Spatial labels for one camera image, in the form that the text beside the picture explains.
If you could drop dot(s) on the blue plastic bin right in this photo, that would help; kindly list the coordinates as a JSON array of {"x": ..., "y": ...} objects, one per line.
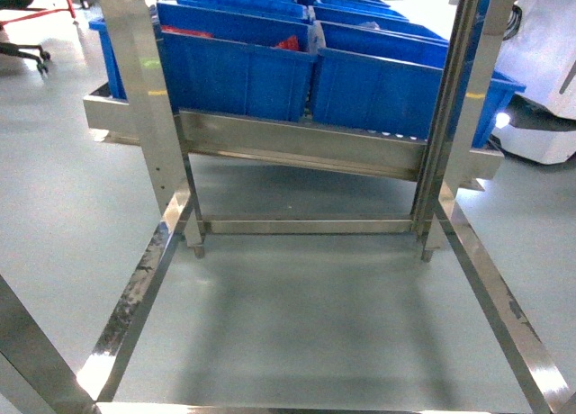
[{"x": 376, "y": 80}]

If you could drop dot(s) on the blue bin far left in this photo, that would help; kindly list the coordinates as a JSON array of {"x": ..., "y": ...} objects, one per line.
[{"x": 112, "y": 70}]

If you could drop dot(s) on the blue bin far right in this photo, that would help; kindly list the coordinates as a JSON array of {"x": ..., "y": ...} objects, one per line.
[{"x": 501, "y": 90}]

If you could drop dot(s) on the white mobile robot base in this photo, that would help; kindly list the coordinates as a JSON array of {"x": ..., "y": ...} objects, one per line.
[{"x": 538, "y": 51}]

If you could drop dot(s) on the blue plastic bin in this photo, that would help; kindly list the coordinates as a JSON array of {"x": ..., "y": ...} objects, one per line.
[
  {"x": 223, "y": 62},
  {"x": 376, "y": 80}
]

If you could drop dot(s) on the blue plastic bin left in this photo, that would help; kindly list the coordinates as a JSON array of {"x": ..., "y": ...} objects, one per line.
[{"x": 223, "y": 62}]

